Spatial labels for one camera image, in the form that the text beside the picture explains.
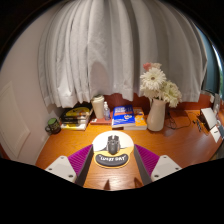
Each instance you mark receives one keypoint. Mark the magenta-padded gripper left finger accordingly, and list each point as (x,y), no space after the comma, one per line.
(61,166)

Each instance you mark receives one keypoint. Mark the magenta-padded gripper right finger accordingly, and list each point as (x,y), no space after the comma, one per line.
(164,166)

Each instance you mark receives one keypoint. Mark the grey black computer mouse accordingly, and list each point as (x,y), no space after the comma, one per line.
(113,145)

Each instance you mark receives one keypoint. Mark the white yellow mouse pad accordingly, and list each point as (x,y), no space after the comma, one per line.
(100,141)

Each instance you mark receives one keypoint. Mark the dark green mug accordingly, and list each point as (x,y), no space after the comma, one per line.
(54,126)

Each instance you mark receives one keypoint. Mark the yellow black book stack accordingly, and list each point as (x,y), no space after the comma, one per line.
(75,118)

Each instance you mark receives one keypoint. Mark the white ceramic vase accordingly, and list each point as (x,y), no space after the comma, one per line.
(156,116)

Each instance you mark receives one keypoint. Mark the thin red book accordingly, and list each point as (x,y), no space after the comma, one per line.
(98,121)

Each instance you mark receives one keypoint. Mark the white card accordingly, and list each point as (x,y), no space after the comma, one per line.
(215,134)

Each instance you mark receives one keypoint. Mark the blue book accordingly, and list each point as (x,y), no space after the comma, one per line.
(122,116)

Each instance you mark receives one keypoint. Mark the white box device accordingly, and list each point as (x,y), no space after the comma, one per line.
(209,117)

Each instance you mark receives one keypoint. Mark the white tumbler cup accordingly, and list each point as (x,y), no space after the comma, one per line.
(98,108)

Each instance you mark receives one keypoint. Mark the small clear bottle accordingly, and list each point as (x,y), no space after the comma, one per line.
(106,113)

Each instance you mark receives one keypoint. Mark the white flower bouquet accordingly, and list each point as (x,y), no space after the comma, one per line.
(153,78)

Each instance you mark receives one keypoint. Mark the white curtain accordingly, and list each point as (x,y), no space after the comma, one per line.
(116,50)

